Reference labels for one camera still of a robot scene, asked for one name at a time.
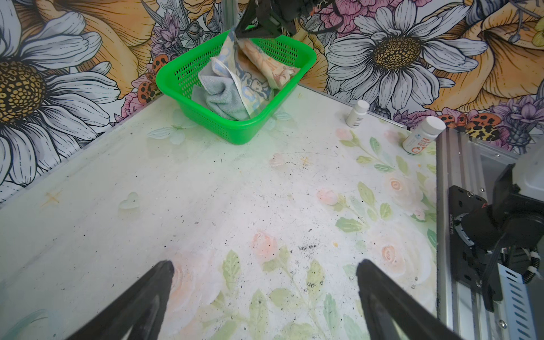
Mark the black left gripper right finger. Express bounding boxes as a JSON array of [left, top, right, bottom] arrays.
[[356, 259, 460, 340]]

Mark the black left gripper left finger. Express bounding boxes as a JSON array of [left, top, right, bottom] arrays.
[[69, 261, 174, 339]]

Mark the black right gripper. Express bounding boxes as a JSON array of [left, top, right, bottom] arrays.
[[235, 0, 340, 39]]

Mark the blue beige patterned towel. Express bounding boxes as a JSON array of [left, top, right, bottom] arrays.
[[209, 31, 300, 120]]

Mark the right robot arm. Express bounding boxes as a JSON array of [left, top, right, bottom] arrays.
[[236, 1, 543, 255]]

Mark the grey towel in basket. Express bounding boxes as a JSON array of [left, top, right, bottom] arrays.
[[191, 64, 250, 121]]

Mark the green plastic basket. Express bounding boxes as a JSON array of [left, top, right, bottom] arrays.
[[156, 31, 317, 145]]

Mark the small white bottle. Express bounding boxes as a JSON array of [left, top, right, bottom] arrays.
[[346, 100, 370, 128]]

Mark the white orange label bottle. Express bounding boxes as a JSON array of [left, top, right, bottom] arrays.
[[402, 116, 446, 154]]

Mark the aluminium frame post right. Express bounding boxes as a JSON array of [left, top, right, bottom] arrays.
[[221, 0, 239, 31]]

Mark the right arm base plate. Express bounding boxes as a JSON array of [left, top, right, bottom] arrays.
[[448, 186, 502, 313]]

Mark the aluminium front rail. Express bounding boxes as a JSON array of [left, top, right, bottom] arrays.
[[436, 130, 543, 339]]

